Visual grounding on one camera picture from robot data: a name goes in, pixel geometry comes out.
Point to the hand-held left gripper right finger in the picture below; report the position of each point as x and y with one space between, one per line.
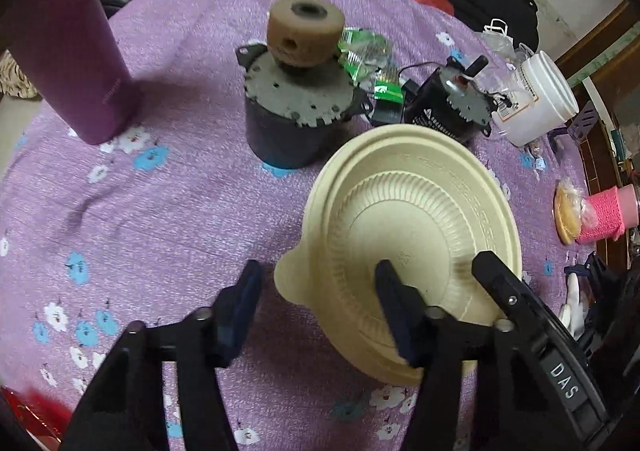
397 316

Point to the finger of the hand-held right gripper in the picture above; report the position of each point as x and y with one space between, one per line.
500 283

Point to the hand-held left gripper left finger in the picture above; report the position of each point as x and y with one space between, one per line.
245 311

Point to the beige plastic bowl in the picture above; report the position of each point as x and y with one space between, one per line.
400 211

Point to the beige wrapped disc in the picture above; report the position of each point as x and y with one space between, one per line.
566 216

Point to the purple floral tablecloth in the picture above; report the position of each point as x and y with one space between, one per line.
200 201

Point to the pink cup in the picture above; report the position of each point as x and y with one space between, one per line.
607 213

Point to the grey-topped electric motor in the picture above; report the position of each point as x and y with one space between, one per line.
280 131

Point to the white plastic jar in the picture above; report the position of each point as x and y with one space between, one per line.
535 101

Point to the black electric motor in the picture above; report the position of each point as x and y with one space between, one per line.
440 106

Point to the black power adapter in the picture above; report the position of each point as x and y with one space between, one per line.
387 111

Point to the green packet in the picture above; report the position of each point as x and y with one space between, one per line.
389 87

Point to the large red scalloped plate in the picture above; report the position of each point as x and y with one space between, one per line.
30 421

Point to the brown wooden furniture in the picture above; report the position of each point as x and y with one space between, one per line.
610 41

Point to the clear bag with green print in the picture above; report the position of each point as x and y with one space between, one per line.
365 48

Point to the brown sponge wheel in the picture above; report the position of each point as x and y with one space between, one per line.
305 31

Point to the tall purple bottle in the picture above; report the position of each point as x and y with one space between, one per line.
65 41

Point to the patterned blanket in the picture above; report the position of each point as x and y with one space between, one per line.
15 76

